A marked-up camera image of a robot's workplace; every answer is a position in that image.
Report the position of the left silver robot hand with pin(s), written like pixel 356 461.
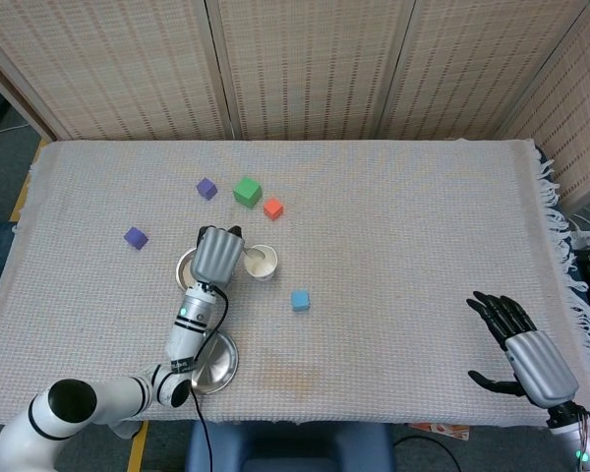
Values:
pixel 216 255

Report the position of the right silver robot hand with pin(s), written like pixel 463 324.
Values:
pixel 541 364

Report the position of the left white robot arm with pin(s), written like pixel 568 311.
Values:
pixel 189 329

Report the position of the steel bowl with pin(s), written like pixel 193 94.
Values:
pixel 182 273

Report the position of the white paper cup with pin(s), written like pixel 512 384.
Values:
pixel 263 270

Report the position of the steel plate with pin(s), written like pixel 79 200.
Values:
pixel 221 364

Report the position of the orange patterned packet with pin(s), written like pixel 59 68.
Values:
pixel 442 430

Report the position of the purple foam cube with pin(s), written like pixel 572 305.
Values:
pixel 135 238
pixel 206 188

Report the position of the green foam cube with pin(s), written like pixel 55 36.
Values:
pixel 247 192

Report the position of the orange foam cube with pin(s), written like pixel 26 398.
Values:
pixel 273 208

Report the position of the blue foam cube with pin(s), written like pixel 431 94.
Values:
pixel 300 300

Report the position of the beige waffle tablecloth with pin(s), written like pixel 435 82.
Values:
pixel 373 246

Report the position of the blue padded chair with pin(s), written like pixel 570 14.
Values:
pixel 295 447

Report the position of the woven bamboo screen panel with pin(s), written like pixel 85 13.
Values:
pixel 310 64
pixel 118 64
pixel 472 64
pixel 580 108

